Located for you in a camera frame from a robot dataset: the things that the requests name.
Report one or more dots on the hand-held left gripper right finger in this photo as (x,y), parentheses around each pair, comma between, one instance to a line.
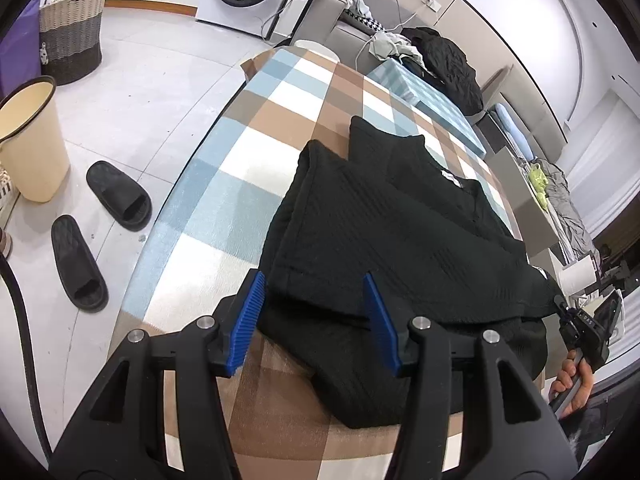
(382,320)

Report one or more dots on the blue checked cloth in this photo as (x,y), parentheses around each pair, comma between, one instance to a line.
(430,105)

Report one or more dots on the round white stool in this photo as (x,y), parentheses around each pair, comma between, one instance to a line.
(315,47)

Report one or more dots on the black quilted jacket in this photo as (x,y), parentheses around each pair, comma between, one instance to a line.
(450,70)

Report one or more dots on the light grey garment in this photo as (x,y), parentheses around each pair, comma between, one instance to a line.
(390,45)

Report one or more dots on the grey sofa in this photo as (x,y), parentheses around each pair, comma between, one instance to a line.
(345,45)

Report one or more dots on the beige bedside cabinet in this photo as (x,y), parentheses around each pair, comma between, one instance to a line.
(520,200)

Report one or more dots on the houndstooth cushion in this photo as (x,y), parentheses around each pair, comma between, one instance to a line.
(365,19)

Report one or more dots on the bed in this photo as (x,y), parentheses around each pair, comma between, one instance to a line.
(505,95)

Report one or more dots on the woven laundry basket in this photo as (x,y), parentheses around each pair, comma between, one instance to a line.
(70,35)

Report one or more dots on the cream trash bin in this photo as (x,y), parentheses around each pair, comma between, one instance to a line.
(37,160)

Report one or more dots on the green plush toy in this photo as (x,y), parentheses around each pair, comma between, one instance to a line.
(539,185)

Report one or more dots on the purple bag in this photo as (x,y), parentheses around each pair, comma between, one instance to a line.
(17,50)

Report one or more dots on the blue pillow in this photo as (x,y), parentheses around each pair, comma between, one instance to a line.
(512,130)

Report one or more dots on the black knit sweater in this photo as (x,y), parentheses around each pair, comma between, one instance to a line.
(400,240)

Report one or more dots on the white curtain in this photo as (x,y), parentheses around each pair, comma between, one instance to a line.
(610,155)

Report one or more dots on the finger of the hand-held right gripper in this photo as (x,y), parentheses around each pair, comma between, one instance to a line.
(561,305)

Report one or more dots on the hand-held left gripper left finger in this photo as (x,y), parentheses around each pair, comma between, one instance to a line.
(247,320)

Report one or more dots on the plaid tablecloth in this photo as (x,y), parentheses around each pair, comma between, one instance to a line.
(240,160)

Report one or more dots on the white wall outlet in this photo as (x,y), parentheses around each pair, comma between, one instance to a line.
(431,2)

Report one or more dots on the black slipper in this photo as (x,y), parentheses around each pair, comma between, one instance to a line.
(117,192)
(75,255)

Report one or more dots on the person's right hand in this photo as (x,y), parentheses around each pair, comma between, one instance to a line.
(567,377)

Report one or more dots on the grey duvet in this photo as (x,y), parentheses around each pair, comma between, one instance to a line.
(570,215)

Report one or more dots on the paper towel roll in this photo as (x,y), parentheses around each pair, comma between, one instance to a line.
(575,275)

